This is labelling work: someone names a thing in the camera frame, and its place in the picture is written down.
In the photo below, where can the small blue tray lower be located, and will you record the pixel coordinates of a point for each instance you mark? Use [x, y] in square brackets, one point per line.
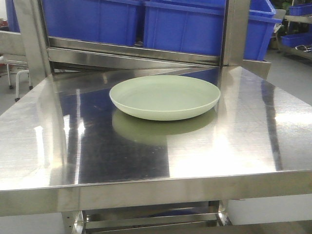
[296, 39]

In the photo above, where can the background metal rack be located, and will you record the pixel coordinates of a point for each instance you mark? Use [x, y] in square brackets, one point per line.
[297, 25]

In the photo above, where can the blue plastic bin right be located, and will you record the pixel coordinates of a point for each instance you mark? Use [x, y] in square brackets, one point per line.
[197, 27]

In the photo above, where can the stainless steel shelf rack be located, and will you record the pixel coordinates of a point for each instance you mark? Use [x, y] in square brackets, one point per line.
[45, 53]

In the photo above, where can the small blue tray upper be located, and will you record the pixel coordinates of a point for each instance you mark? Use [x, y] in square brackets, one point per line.
[300, 10]

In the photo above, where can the blue plastic bin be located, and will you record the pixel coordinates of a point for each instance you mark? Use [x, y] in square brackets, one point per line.
[197, 27]
[107, 21]

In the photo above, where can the blue plastic bin left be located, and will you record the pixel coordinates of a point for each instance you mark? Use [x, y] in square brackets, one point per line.
[107, 21]

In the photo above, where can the light green round plate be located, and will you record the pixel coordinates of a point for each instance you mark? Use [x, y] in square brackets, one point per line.
[165, 97]

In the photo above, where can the small blue tray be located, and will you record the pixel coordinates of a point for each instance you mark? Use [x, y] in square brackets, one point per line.
[296, 39]
[300, 10]

